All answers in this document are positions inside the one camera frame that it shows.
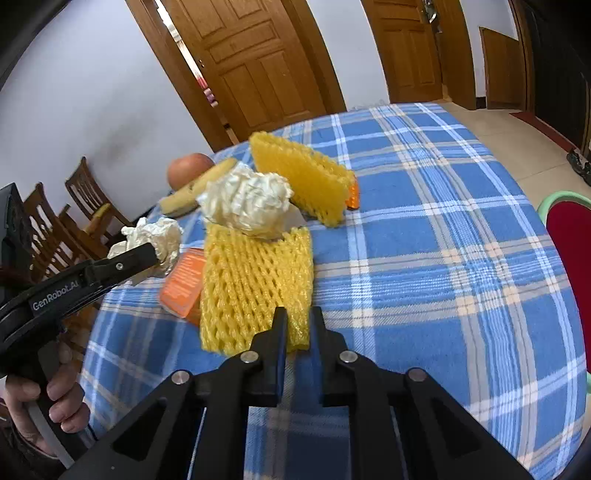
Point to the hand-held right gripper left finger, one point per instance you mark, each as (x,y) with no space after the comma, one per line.
(279,355)

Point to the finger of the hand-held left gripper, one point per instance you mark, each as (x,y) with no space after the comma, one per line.
(124,265)

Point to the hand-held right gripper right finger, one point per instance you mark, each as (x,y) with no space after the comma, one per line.
(316,360)

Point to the small white tissue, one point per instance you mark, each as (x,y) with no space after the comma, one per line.
(157,235)

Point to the orange snack packet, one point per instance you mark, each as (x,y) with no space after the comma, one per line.
(184,281)
(352,196)

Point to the yellow foam fruit net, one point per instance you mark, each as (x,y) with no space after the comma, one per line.
(300,175)
(249,286)

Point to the large white tissue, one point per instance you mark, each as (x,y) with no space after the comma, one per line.
(244,203)

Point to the red basin with green rim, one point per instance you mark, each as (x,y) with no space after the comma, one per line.
(572,258)

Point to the person's left hand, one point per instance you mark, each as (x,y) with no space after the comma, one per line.
(69,415)

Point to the wooden chair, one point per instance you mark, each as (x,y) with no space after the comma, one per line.
(46,221)
(87,189)

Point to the red apple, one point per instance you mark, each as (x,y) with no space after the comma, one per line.
(187,170)

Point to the banana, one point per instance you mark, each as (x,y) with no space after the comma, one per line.
(207,181)

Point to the white wrapper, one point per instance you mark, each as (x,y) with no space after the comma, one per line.
(295,219)

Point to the blue plaid tablecloth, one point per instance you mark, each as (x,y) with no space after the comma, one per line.
(415,230)

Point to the wooden panel door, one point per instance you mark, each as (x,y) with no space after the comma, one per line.
(258,60)
(406,50)

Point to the red door mat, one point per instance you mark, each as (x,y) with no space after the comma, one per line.
(545,129)

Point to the dark shoe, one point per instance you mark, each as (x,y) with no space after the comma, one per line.
(576,159)
(586,175)

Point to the wooden wall panel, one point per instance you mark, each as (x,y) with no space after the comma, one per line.
(501,69)

